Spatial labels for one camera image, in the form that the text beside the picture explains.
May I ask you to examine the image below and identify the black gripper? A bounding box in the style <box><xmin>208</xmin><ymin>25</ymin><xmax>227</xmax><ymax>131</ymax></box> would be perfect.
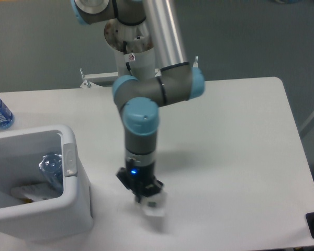
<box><xmin>116</xmin><ymin>154</ymin><xmax>164</xmax><ymax>203</ymax></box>

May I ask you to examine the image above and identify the white paper trash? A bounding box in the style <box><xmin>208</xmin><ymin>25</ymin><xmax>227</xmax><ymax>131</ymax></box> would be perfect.
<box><xmin>141</xmin><ymin>191</ymin><xmax>167</xmax><ymax>217</ymax></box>

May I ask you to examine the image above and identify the clear blue plastic bottle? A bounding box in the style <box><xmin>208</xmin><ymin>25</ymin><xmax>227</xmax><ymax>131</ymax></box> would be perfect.
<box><xmin>39</xmin><ymin>153</ymin><xmax>63</xmax><ymax>194</ymax></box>

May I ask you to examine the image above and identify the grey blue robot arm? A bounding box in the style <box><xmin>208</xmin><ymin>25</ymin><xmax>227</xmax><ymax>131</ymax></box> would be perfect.
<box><xmin>71</xmin><ymin>1</ymin><xmax>205</xmax><ymax>202</ymax></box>

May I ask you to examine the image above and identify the paper trash inside can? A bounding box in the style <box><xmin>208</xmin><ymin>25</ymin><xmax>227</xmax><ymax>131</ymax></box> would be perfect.
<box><xmin>10</xmin><ymin>182</ymin><xmax>62</xmax><ymax>202</ymax></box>

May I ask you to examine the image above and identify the white plastic trash can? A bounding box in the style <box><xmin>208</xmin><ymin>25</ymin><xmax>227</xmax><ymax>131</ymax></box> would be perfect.
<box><xmin>0</xmin><ymin>125</ymin><xmax>94</xmax><ymax>241</ymax></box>

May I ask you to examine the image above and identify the white metal base bracket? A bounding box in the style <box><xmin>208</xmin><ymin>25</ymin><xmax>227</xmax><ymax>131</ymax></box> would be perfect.
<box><xmin>79</xmin><ymin>56</ymin><xmax>199</xmax><ymax>88</ymax></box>

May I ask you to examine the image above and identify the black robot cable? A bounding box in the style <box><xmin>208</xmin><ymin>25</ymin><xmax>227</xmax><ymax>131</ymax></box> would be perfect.
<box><xmin>122</xmin><ymin>40</ymin><xmax>133</xmax><ymax>76</ymax></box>

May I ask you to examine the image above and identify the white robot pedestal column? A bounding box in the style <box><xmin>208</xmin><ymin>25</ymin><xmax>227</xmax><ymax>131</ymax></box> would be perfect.
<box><xmin>104</xmin><ymin>19</ymin><xmax>155</xmax><ymax>81</ymax></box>

